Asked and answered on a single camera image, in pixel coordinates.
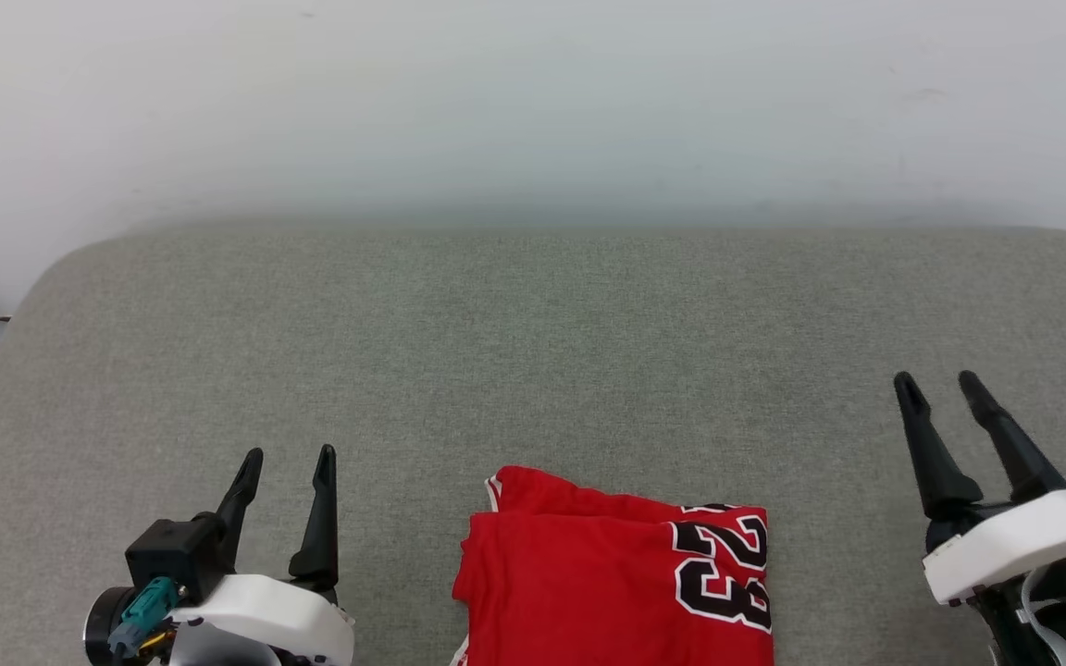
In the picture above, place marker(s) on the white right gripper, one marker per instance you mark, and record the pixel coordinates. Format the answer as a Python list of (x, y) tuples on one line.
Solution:
[(1023, 536)]

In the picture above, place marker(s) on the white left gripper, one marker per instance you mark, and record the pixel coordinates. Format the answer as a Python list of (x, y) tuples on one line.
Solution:
[(265, 610)]

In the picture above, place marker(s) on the red and white basketball jersey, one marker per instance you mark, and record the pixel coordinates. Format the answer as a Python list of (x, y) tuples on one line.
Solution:
[(588, 583)]

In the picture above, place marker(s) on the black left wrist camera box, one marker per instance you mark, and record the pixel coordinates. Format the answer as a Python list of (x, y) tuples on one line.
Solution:
[(172, 555)]

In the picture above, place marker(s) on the teal left camera connector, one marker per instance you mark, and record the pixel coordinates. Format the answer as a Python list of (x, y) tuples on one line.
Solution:
[(149, 606)]

